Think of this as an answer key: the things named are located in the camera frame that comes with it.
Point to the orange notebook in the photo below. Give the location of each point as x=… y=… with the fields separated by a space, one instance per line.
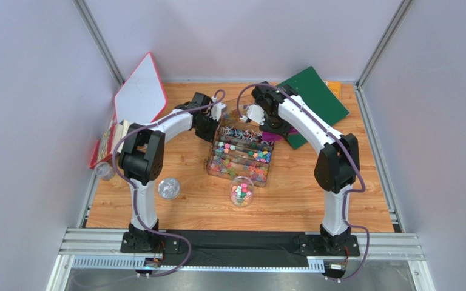
x=335 y=87

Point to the small clear cup left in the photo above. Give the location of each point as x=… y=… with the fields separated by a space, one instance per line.
x=104 y=171

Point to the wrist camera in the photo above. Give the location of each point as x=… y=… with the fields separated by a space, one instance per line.
x=255 y=114
x=217 y=111

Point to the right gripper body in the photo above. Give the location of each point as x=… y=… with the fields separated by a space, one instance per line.
x=273 y=125

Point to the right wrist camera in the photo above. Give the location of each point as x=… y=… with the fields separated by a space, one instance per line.
x=255 y=114

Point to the green clipboard folder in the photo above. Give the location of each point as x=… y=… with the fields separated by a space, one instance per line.
x=317 y=96

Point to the colourful star candy bin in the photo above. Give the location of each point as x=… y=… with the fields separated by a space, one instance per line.
x=259 y=152

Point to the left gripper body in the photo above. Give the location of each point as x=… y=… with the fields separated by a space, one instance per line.
x=207 y=128

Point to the white board red frame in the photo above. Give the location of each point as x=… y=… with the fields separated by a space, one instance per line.
x=142 y=98

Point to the lollipop candy bin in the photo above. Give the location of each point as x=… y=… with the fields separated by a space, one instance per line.
x=247 y=138

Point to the clear plastic cup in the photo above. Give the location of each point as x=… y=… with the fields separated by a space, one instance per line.
x=241 y=191

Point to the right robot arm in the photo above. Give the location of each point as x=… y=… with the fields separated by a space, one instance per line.
x=278 y=110

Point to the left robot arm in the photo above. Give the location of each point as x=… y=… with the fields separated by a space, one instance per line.
x=141 y=158

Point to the stack of books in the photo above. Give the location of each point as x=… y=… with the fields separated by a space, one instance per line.
x=108 y=141

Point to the purple plastic scoop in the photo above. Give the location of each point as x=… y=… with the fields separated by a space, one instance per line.
x=267 y=136

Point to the clear candy bin back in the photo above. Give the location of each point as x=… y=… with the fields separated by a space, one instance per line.
x=232 y=118

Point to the aluminium front rail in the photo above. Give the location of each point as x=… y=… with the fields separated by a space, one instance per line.
x=242 y=251

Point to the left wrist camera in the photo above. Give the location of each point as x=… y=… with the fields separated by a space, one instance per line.
x=217 y=111

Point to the translucent gummy candy bin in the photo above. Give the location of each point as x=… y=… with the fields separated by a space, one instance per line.
x=229 y=167

